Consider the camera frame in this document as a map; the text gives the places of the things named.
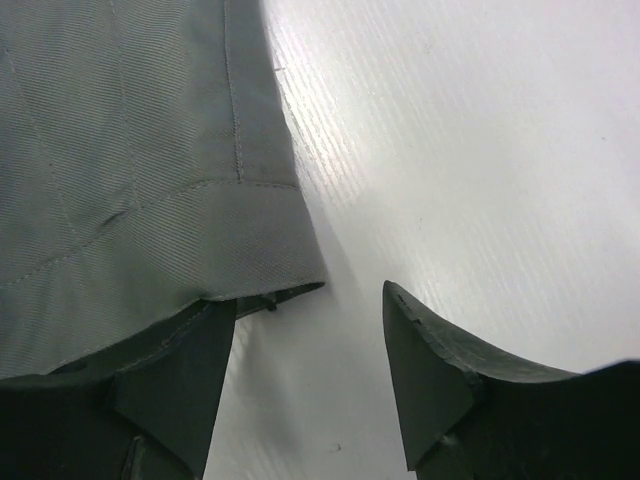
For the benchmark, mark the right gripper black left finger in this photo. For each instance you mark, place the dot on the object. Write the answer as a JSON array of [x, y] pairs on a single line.
[[144, 408]]

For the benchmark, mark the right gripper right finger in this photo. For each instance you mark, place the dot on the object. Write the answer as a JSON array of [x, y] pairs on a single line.
[[470, 410]]

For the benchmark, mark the grey skirt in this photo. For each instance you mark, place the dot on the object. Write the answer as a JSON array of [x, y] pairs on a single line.
[[146, 164]]

